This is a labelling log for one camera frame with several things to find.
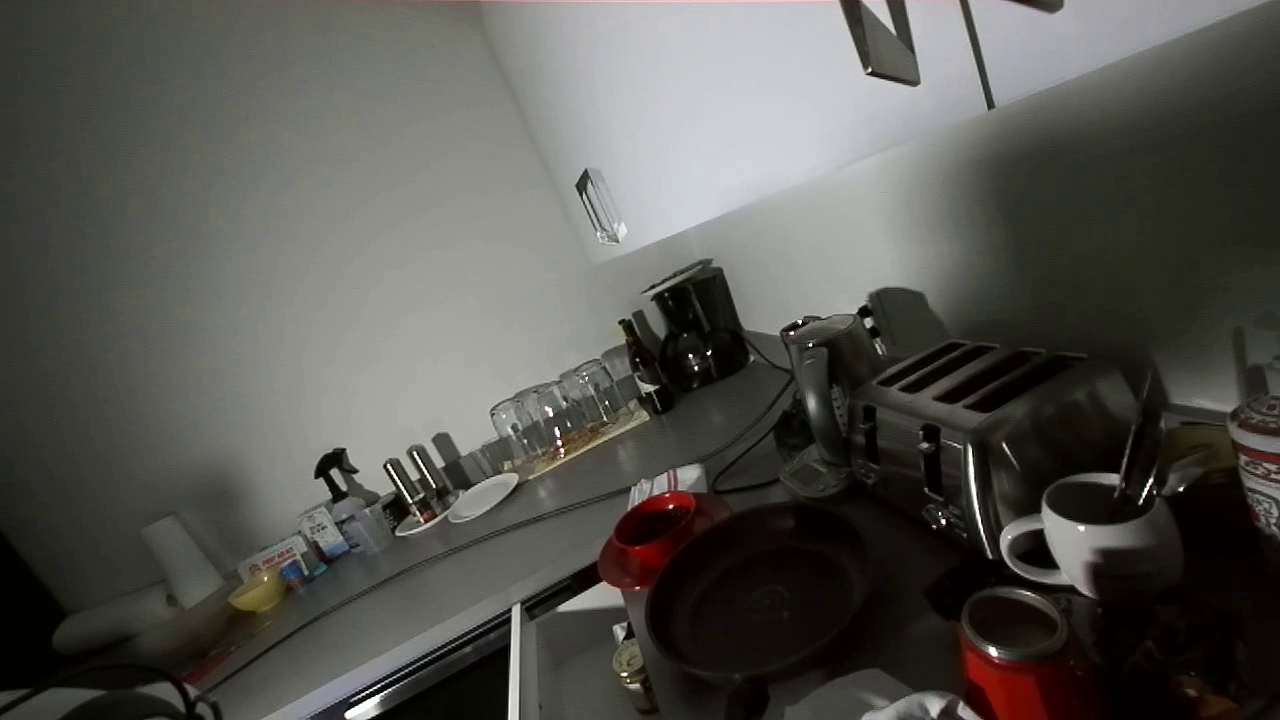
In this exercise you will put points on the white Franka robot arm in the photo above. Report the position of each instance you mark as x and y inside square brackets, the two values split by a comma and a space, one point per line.
[53, 701]

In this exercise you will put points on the dark wine bottle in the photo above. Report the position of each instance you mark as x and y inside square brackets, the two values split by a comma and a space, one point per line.
[649, 366]

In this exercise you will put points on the clear drinking glass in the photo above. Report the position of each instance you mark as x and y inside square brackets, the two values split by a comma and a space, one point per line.
[617, 385]
[553, 421]
[517, 433]
[586, 404]

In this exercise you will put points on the black coffee maker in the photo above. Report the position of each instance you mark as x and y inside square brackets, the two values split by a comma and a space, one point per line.
[697, 326]

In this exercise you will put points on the white napkin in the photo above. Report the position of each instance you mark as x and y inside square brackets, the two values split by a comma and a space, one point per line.
[668, 483]

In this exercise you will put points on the red bowl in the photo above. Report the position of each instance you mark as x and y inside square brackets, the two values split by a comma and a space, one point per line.
[652, 540]

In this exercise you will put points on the steel electric kettle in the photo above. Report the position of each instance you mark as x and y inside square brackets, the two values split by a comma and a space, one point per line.
[828, 391]

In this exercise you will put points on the white plate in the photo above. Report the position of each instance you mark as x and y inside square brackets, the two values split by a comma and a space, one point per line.
[483, 501]

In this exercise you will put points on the dark metal shaker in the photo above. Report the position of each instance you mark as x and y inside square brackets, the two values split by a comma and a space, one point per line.
[403, 491]
[427, 478]
[449, 460]

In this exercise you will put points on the dark frying pan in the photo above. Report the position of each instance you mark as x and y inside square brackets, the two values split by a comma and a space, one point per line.
[757, 592]

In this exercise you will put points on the white upper kitchen cabinet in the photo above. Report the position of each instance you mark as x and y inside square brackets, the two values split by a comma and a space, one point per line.
[693, 107]

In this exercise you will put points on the dark grey boxy appliance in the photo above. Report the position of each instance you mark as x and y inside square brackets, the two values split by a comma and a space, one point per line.
[908, 323]

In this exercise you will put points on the small white saucer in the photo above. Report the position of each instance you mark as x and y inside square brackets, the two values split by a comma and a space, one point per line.
[421, 528]

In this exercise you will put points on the black-pump soap dispenser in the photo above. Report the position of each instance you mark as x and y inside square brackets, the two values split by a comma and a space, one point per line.
[336, 494]

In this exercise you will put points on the chrome four-slot toaster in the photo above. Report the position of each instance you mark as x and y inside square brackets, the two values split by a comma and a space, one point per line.
[1007, 433]

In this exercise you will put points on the white patterned cloth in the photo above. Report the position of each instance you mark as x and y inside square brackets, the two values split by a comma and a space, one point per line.
[854, 696]

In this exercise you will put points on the colourful small box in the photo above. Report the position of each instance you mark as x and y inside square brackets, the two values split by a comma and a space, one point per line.
[284, 560]

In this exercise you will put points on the yellow small bowl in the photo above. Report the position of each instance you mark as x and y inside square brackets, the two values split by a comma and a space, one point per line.
[257, 592]

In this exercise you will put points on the red metal canister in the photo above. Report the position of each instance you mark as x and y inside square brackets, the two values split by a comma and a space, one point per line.
[1026, 661]

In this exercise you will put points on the white ceramic mug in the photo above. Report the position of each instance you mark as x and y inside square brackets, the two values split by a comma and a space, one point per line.
[1097, 537]

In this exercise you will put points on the white paper roll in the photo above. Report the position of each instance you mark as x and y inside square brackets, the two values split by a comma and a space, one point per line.
[183, 560]

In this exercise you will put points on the dark spoon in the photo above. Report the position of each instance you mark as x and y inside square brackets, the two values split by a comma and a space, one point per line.
[1142, 445]

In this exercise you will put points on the metal utensil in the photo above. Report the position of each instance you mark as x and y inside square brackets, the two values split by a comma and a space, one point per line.
[1186, 470]

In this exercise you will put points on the white rounded container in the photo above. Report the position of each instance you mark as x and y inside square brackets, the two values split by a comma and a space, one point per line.
[112, 623]

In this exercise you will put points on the patterned ceramic jar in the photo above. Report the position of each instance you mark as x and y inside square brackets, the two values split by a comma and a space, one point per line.
[1258, 466]

